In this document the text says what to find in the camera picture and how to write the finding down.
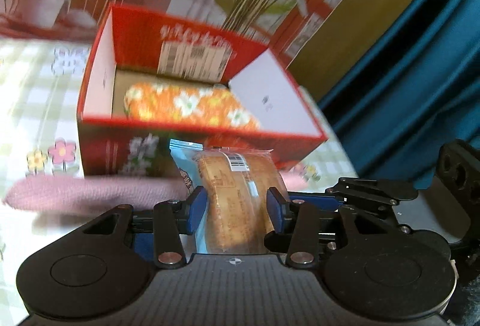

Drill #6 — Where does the checked floral tablecloth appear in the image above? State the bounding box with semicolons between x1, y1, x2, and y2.
0;37;361;259

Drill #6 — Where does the pink knitted cloth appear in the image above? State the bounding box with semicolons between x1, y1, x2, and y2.
2;165;319;217

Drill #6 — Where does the bread packet with blue edges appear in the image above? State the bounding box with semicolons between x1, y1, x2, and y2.
169;139;289;254

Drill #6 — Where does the red strawberry print cardboard box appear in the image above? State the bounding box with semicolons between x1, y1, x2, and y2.
77;4;329;176

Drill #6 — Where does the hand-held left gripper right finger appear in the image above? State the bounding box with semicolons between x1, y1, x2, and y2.
263;186;362;270

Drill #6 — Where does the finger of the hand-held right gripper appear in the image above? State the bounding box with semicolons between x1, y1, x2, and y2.
324;178;419;218

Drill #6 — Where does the orange floral soft pouch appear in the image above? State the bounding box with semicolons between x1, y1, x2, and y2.
124;83;262;131

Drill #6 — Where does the teal curtain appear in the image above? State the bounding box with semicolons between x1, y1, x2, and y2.
319;0;480;191

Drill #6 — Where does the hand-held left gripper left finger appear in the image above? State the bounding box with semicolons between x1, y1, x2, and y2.
82;186;208;271

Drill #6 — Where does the brown cardboard board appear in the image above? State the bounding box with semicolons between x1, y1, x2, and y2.
287;0;464;101

